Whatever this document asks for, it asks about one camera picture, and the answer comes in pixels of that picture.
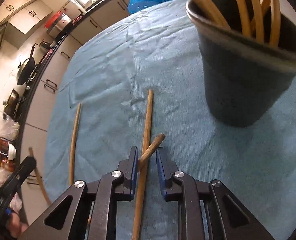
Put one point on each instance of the red basin on cooker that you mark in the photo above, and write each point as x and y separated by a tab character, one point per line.
52	19

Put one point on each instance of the black wok on stove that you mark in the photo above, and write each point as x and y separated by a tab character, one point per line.
26	68

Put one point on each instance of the dark pot on stove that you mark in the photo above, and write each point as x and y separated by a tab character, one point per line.
11	105

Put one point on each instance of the beige lower kitchen cabinets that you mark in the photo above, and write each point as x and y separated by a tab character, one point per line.
63	55

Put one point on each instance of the blue towel table cover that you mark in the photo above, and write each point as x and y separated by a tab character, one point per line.
157	49

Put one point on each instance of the steel rice cooker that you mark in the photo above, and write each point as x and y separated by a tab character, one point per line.
58	25

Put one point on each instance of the bottles and bags clutter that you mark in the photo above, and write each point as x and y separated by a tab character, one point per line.
8	133

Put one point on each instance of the black utensil holder cup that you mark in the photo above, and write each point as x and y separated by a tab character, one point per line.
242	77

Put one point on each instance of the beige upper kitchen cabinets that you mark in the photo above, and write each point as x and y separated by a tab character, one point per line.
36	9

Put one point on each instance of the left human hand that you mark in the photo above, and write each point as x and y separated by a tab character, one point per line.
14	225

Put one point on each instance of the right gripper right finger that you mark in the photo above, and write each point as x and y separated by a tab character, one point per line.
206	210

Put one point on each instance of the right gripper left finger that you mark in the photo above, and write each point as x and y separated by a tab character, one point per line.
88	210

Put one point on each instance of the beige kitchen cabinets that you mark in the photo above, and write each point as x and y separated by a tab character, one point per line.
36	9
63	55

